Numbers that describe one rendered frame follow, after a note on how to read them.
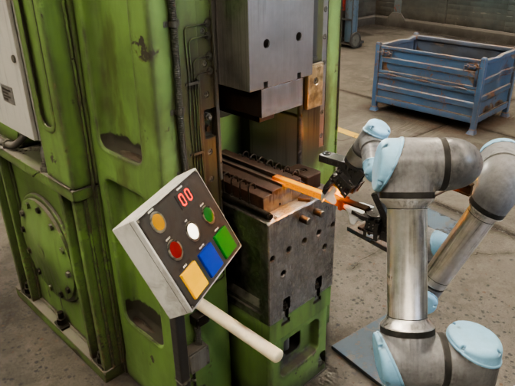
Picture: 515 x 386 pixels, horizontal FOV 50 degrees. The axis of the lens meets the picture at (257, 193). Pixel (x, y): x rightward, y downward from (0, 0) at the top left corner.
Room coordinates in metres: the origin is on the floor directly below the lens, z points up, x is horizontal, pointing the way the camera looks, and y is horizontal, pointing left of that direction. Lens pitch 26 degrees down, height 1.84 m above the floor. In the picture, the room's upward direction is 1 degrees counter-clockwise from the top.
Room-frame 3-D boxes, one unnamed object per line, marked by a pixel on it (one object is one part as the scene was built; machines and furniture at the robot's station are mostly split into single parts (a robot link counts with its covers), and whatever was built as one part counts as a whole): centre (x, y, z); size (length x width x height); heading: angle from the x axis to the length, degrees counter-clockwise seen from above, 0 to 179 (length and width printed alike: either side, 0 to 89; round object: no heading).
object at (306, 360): (1.98, 0.02, 0.23); 0.55 x 0.37 x 0.47; 44
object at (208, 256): (1.29, 0.14, 1.01); 0.07 x 0.05 x 0.07; 159
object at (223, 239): (1.39, 0.10, 1.01); 0.07 x 0.05 x 0.07; 159
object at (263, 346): (1.48, 0.09, 0.62); 0.44 x 0.05 x 0.05; 44
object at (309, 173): (1.95, -0.18, 0.95); 0.12 x 0.08 x 0.06; 44
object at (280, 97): (1.94, 0.06, 1.32); 0.42 x 0.20 x 0.10; 44
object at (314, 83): (2.10, -0.23, 1.27); 0.09 x 0.02 x 0.17; 134
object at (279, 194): (1.94, 0.06, 0.96); 0.42 x 0.20 x 0.09; 44
